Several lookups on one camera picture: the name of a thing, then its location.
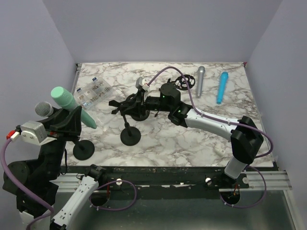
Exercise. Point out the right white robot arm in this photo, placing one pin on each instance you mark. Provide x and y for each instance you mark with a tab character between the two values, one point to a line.
243	135

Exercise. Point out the teal microphone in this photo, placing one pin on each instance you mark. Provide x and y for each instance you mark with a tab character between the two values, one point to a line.
65	99

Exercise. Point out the blue microphone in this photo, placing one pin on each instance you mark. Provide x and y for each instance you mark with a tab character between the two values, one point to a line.
222	86

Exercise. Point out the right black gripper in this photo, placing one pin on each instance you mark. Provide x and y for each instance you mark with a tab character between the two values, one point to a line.
141	96

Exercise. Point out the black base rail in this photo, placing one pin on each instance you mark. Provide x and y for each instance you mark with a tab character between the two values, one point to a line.
154	183

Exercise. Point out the grey microphone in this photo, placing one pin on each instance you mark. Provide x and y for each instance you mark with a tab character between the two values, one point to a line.
200	74

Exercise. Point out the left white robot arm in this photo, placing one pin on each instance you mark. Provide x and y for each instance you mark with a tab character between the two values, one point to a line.
32	180

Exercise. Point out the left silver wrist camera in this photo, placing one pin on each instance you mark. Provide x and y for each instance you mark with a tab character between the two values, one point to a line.
32	132

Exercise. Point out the small white plastic piece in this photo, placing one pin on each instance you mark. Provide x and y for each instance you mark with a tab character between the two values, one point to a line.
219	149

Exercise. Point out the black microphone silver grille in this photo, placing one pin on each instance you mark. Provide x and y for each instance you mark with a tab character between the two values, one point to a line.
45	109

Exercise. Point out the black tripod shock mount stand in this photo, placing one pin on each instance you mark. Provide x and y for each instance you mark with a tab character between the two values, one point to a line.
184	81

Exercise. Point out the black round-base mic stand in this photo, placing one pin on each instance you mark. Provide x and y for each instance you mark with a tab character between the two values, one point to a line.
83	150

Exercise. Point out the clear plastic screw box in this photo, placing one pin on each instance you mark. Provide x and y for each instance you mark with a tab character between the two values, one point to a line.
93	93

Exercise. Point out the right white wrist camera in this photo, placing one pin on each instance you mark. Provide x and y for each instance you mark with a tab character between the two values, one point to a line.
142	84

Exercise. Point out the black round-base shock mount stand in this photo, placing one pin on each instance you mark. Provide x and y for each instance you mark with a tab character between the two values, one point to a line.
138	117

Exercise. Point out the black round-base clip stand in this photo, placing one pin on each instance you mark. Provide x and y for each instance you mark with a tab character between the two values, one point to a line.
130	135

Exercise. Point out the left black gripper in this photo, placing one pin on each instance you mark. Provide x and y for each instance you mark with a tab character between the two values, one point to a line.
66	130

